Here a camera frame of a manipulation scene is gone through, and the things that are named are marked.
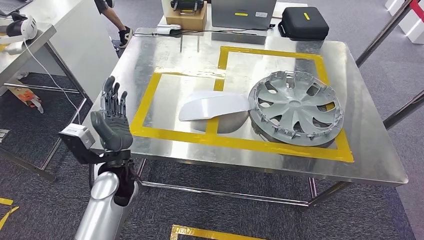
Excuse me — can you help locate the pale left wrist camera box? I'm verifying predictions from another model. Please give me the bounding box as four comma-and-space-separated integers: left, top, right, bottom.
58, 122, 132, 165

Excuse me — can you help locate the white VR headset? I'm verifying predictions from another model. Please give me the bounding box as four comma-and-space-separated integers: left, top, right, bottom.
0, 12, 39, 56

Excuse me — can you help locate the yellow tape on workbench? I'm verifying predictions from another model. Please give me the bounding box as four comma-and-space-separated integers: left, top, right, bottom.
129, 45, 355, 164

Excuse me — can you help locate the grey wheel hubcap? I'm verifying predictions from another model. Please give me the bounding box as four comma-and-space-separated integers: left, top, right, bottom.
248, 69, 346, 147

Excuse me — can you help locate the stainless steel workbench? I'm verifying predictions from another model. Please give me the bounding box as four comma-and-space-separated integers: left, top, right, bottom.
80, 26, 409, 213

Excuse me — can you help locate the orange cardboard package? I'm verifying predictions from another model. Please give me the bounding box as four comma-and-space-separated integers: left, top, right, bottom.
7, 86, 45, 115

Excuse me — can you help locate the steel-legged side table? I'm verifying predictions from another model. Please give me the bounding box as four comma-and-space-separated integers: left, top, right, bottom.
0, 0, 89, 183

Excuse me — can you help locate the black carry case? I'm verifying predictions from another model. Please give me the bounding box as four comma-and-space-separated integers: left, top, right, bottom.
277, 6, 331, 42

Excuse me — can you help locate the yellow floor tape strip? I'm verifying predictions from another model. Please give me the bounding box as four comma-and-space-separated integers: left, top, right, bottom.
0, 197, 20, 231

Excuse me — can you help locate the person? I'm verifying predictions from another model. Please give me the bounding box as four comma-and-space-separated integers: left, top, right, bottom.
93, 0, 134, 50

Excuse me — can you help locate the white cabinet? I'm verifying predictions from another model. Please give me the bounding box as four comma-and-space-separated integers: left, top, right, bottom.
19, 0, 120, 104

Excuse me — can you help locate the white curved plastic part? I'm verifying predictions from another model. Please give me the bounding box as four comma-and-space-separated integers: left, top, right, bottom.
178, 90, 251, 122

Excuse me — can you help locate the red barrier belt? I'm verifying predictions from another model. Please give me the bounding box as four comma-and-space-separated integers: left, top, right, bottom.
410, 0, 424, 23

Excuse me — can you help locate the brown cardboard box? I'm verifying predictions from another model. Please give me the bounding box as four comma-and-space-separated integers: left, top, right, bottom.
164, 1, 209, 32

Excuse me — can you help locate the black tool with handle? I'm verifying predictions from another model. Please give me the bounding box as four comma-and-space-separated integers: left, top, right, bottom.
170, 0, 205, 16

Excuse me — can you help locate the white cable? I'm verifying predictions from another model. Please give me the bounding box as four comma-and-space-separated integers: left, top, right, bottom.
22, 39, 82, 125

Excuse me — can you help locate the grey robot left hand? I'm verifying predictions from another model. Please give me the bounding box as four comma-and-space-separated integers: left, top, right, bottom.
90, 75, 134, 153

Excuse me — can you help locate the white power adapter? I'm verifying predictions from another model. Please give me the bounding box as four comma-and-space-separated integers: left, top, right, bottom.
155, 23, 183, 35

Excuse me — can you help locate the grey laptop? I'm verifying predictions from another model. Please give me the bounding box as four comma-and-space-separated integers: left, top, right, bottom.
210, 0, 278, 30

